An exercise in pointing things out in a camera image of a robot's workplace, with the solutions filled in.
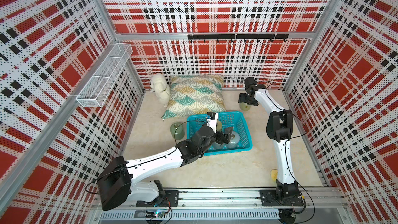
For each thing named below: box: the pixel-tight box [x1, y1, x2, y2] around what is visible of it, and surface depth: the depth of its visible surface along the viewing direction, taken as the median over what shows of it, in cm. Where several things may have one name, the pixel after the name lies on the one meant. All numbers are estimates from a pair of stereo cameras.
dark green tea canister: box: [169, 122, 186, 141], surface depth 92 cm
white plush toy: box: [150, 73, 171, 107], surface depth 103 cm
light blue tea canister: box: [226, 131, 240, 149], surface depth 87 cm
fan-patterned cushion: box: [161, 74, 227, 120], surface depth 98 cm
